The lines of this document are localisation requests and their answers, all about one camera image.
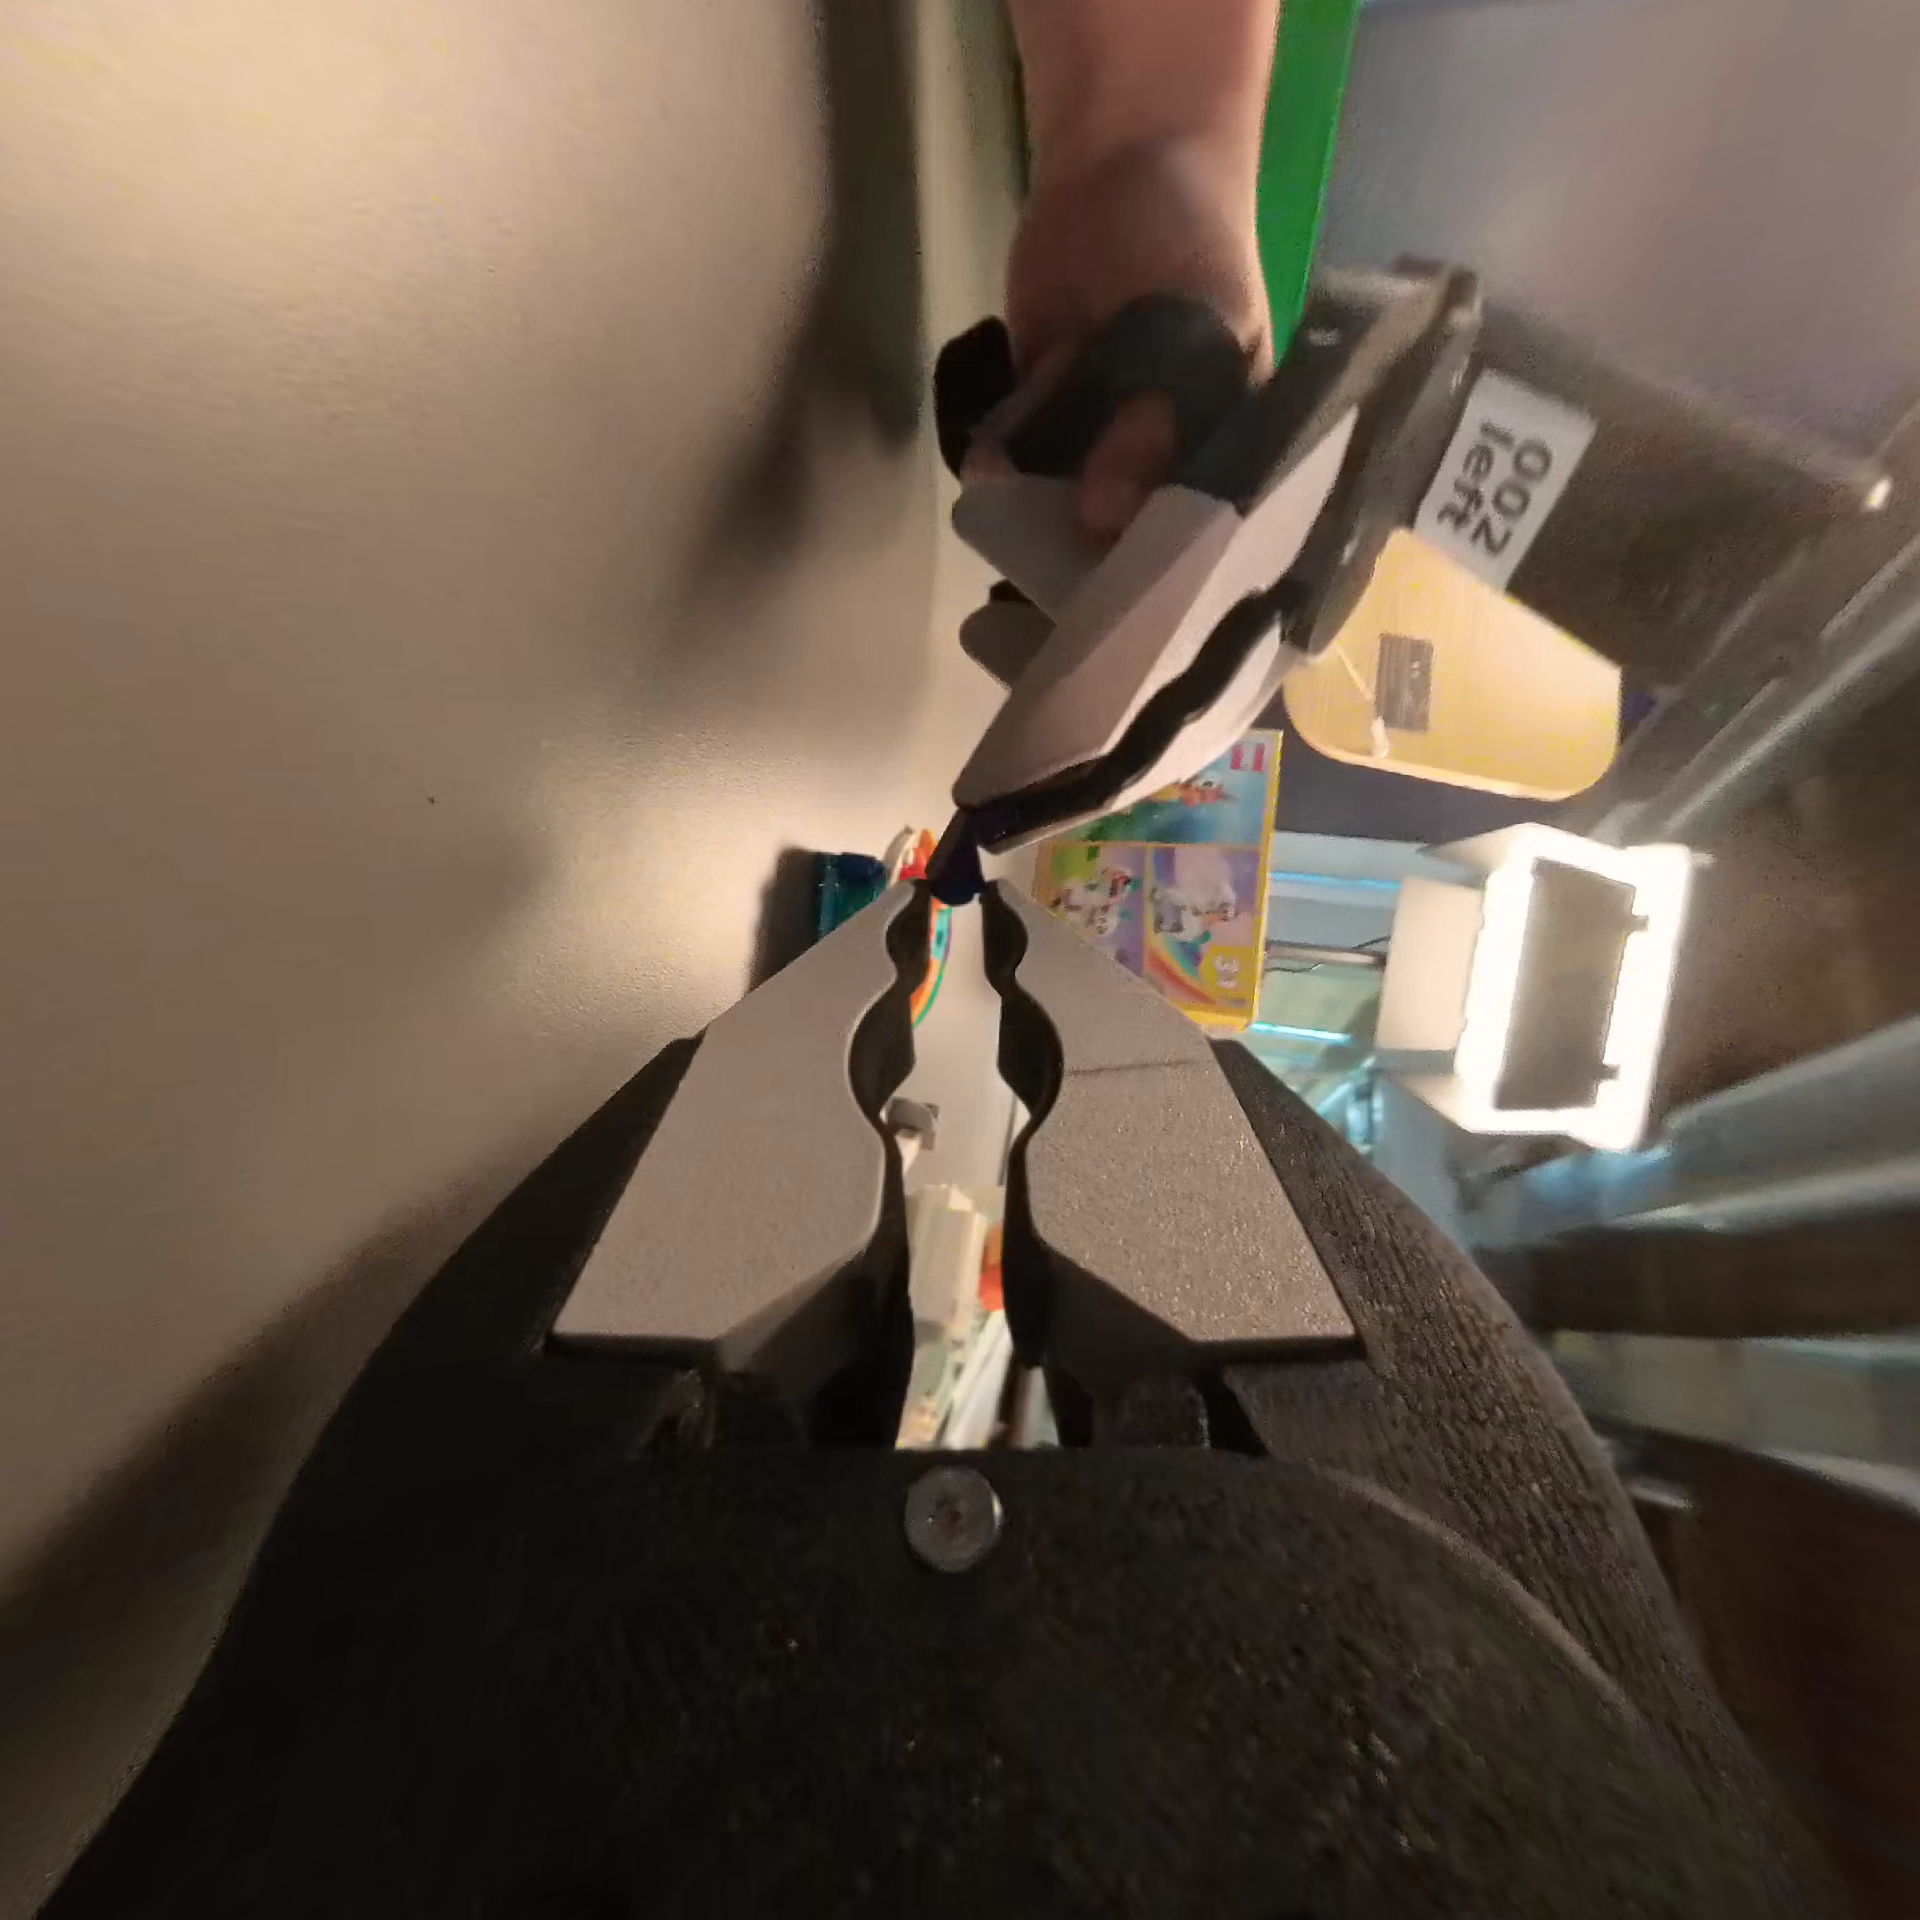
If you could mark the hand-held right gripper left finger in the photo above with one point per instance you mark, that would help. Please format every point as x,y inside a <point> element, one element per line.
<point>721,1184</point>

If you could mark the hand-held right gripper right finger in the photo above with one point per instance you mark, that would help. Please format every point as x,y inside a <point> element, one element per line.
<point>1185,1200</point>

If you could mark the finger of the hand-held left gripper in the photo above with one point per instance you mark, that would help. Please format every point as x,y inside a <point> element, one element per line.
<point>1141,630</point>
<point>1201,721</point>

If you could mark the rainbow lego disc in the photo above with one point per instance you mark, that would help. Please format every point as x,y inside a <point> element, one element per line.
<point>933,961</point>

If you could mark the teal and blue lego assembly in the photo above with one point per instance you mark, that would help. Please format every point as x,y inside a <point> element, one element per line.
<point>851,892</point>

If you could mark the lego set box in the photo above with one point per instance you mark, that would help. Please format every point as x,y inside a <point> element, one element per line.
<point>1185,901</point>

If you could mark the small white lego leg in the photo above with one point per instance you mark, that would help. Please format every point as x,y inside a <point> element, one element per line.
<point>909,1122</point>

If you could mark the white lego unicorn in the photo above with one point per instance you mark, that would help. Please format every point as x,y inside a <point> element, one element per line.
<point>945,1275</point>

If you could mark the person's left hand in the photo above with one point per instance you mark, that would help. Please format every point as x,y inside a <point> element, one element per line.
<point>1141,224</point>

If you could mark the wooden oval board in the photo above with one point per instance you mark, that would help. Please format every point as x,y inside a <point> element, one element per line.
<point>1500,705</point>

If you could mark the studio light panel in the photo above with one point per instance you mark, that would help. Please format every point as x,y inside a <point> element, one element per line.
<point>1479,975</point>

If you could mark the green plastic bin stack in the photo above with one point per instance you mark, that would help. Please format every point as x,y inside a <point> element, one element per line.
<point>1299,151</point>

